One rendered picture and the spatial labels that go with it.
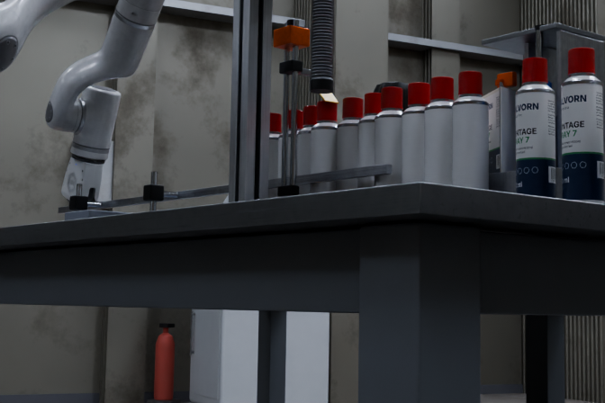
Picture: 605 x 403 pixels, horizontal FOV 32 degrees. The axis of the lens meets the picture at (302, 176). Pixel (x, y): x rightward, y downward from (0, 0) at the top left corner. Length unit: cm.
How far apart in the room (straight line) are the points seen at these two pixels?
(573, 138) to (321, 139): 49
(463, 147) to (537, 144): 13
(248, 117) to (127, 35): 70
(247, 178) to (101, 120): 81
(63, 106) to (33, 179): 574
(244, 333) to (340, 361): 128
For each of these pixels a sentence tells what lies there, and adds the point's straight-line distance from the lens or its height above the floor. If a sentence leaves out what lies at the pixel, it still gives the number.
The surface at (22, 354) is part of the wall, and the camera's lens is 804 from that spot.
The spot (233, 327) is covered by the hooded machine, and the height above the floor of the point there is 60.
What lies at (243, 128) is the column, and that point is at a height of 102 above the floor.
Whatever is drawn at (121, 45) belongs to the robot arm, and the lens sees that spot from 231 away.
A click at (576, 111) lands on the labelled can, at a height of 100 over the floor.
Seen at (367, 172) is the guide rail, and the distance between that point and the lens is 160.
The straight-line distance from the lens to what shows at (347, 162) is 168.
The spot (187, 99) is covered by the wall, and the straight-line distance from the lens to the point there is 853.
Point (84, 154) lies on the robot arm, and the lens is 241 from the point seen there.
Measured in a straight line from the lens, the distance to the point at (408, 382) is 71.
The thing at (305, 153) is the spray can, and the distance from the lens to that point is 177.
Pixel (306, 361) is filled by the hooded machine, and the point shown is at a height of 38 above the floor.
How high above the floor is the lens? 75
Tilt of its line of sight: 7 degrees up
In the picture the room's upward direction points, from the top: 1 degrees clockwise
